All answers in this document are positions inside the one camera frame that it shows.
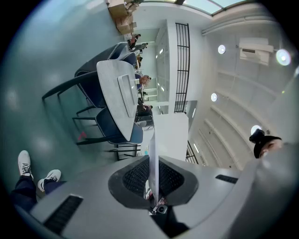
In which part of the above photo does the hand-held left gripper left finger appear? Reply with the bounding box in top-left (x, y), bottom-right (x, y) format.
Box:
top-left (30, 132), bottom-right (171, 239)

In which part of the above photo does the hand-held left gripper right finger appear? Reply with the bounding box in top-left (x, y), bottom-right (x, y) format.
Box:
top-left (154, 132), bottom-right (246, 239)

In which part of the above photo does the grey marble dining table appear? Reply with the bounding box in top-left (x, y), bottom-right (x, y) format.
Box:
top-left (96, 60), bottom-right (143, 142)

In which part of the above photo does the black metal railing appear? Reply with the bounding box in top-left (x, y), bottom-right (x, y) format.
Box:
top-left (185, 140), bottom-right (199, 165)
top-left (174, 22), bottom-right (191, 114)

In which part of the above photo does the person's right leg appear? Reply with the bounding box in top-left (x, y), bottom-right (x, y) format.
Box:
top-left (43, 181), bottom-right (69, 196)

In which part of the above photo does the person's leg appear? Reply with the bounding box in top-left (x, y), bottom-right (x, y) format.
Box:
top-left (43, 181), bottom-right (69, 196)
top-left (10, 175), bottom-right (38, 212)

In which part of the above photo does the white sneaker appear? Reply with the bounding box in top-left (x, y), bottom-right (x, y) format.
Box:
top-left (37, 169), bottom-right (62, 192)
top-left (18, 150), bottom-right (34, 178)

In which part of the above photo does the person's left leg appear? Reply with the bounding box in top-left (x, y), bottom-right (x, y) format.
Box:
top-left (10, 175), bottom-right (38, 212)

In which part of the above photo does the dark blue upholstered chair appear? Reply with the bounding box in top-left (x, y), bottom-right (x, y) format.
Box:
top-left (109, 122), bottom-right (144, 162)
top-left (42, 70), bottom-right (107, 117)
top-left (74, 42), bottom-right (137, 78)
top-left (72, 107), bottom-right (133, 147)

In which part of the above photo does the person's head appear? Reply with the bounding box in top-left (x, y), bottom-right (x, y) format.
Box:
top-left (259, 137), bottom-right (284, 160)

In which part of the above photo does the grey rectangular tray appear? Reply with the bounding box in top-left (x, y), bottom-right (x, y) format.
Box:
top-left (117, 74), bottom-right (139, 118)

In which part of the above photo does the orange dried plant bunch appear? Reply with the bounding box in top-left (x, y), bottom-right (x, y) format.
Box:
top-left (139, 75), bottom-right (152, 86)

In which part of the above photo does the white ceiling air conditioner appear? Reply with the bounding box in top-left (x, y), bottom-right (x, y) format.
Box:
top-left (238, 36), bottom-right (274, 66)

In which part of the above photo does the pile of cardboard boxes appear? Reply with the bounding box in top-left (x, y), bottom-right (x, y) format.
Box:
top-left (107, 0), bottom-right (138, 34)

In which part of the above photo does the black head-mounted camera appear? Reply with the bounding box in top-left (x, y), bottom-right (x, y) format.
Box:
top-left (249, 128), bottom-right (266, 143)

